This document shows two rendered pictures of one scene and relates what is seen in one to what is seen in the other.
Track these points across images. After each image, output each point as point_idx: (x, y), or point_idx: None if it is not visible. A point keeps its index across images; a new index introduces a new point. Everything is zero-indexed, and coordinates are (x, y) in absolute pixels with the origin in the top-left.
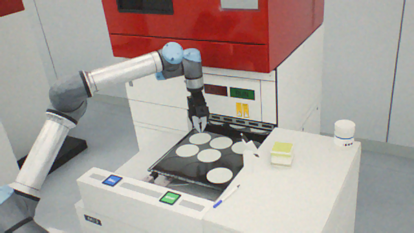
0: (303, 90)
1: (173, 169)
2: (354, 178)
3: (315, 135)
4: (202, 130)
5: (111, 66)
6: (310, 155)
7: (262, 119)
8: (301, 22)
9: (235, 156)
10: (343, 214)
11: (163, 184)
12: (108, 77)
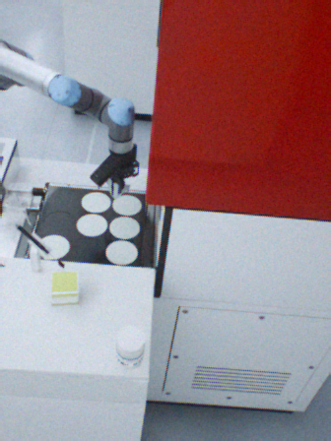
0: (281, 277)
1: (53, 203)
2: (110, 396)
3: (147, 319)
4: (114, 198)
5: (12, 58)
6: (93, 322)
7: (157, 248)
8: (297, 189)
9: (99, 250)
10: (54, 402)
11: (19, 204)
12: (2, 66)
